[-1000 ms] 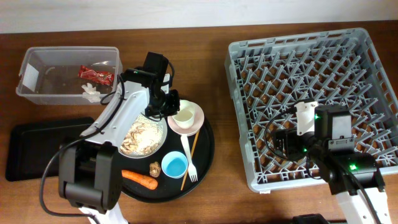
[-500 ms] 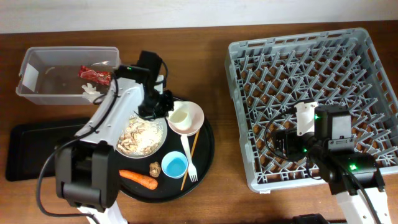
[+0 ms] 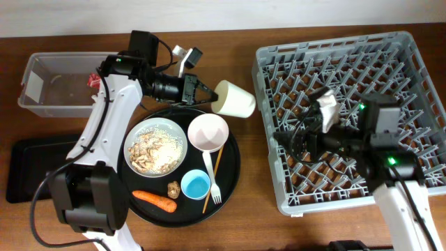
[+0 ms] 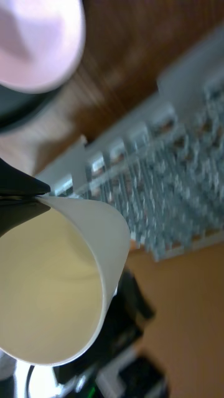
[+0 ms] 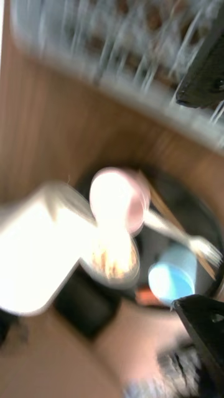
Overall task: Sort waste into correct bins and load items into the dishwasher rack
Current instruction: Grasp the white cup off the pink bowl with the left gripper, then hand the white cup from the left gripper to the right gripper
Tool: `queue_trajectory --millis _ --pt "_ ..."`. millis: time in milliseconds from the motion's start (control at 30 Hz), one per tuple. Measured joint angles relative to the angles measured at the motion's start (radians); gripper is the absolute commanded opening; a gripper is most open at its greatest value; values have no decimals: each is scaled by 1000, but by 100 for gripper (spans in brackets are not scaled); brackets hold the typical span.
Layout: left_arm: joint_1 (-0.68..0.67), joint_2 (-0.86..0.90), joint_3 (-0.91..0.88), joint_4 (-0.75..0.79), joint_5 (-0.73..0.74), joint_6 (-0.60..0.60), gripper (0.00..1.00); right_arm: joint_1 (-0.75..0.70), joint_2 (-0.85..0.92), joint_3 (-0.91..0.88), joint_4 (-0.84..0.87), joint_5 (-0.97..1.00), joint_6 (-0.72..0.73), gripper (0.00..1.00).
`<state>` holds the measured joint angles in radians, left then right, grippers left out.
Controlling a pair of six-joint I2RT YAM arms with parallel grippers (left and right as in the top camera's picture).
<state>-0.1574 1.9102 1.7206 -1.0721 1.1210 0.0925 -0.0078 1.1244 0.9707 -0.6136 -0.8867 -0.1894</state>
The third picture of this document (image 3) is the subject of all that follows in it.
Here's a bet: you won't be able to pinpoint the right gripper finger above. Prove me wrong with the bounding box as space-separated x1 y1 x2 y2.
273 131 295 150
308 86 330 103

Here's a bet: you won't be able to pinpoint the cream cup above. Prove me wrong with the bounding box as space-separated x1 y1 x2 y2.
211 80 256 119

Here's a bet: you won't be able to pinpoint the pink bowl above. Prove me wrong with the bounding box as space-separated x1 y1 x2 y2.
187 114 229 152

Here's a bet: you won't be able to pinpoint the grey plate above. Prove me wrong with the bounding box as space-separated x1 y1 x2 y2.
123 118 187 178

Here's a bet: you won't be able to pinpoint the rice and peanut shells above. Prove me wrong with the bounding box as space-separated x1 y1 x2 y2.
128 128 185 175

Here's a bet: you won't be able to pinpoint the small blue cup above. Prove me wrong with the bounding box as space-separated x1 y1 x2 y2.
180 169 211 200

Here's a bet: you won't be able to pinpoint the red snack wrapper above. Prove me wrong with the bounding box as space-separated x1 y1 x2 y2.
87 73 101 89

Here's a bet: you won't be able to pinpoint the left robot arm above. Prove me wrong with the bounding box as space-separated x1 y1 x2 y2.
43 50 218 250

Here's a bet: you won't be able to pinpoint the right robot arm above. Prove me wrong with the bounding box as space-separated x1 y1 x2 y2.
273 87 443 250

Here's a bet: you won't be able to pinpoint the grey dishwasher rack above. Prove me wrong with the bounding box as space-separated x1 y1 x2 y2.
252 31 445 217

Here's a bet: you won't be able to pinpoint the wooden chopstick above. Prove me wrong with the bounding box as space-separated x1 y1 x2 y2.
202 146 224 214

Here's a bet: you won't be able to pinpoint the round black tray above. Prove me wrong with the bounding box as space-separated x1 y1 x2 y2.
116 106 242 229

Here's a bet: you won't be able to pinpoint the white plastic fork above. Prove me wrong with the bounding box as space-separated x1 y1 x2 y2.
202 151 221 196

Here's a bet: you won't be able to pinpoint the brown walnut piece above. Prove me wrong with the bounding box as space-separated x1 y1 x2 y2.
167 181 181 199

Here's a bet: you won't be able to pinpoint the orange carrot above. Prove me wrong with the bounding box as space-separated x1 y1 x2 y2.
132 190 177 213

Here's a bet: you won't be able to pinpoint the clear plastic bin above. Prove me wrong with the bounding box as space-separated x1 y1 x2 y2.
17 52 110 118

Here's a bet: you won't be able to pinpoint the black rectangular tray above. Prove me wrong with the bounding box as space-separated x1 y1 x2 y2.
6 135 79 204

